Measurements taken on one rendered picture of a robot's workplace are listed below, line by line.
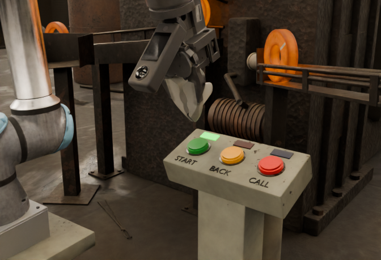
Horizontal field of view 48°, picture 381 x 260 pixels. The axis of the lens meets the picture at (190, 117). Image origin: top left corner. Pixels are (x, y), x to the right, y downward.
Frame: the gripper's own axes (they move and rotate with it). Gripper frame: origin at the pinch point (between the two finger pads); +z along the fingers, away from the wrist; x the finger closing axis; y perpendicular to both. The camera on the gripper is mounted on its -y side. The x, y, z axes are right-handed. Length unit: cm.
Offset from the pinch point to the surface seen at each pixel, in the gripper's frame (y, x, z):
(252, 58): 60, 25, 20
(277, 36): 55, 12, 10
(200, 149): -1.1, -1.6, 6.0
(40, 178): 24, 136, 80
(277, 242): 6.4, -9.6, 34.3
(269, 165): -0.8, -15.2, 5.7
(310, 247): 49, 5, 88
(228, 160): -1.9, -8.0, 6.0
